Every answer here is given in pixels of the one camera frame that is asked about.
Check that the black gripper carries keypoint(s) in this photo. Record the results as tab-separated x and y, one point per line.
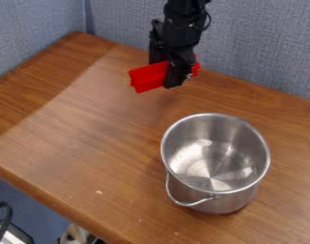
172	38

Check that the red rectangular block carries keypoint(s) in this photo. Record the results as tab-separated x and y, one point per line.
148	77

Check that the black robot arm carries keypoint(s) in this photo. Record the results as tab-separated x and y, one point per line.
187	7

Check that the stainless steel pot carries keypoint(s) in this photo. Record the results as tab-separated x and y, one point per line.
216	158

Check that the white object under table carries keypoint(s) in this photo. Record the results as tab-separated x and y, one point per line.
75	235

